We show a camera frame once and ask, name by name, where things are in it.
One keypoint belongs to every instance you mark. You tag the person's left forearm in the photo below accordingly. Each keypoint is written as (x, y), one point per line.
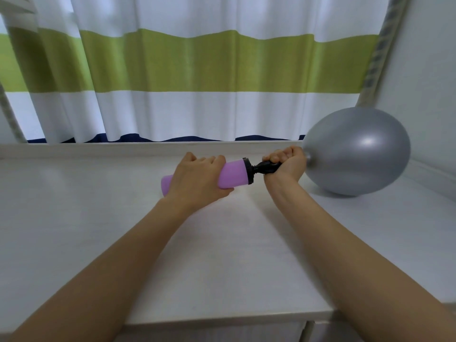
(103, 274)

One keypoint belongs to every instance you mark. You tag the purple hand balloon pump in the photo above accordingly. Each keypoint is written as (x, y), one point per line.
(235, 174)

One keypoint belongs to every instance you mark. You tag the person's right forearm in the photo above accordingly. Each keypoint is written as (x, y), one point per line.
(352, 263)

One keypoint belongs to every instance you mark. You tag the person's right hand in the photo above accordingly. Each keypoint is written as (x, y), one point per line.
(290, 163)

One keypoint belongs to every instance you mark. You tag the person's left hand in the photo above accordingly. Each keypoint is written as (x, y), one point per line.
(192, 183)

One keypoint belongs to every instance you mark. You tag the person's left thumb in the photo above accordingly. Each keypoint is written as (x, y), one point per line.
(222, 193)

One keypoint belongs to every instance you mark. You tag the white green striped curtain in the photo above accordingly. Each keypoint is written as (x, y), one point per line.
(199, 67)

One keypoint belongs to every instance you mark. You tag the person's right fingers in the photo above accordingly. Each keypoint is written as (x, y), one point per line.
(281, 154)

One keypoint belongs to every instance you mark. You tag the silver balloon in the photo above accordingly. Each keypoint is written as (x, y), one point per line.
(358, 150)

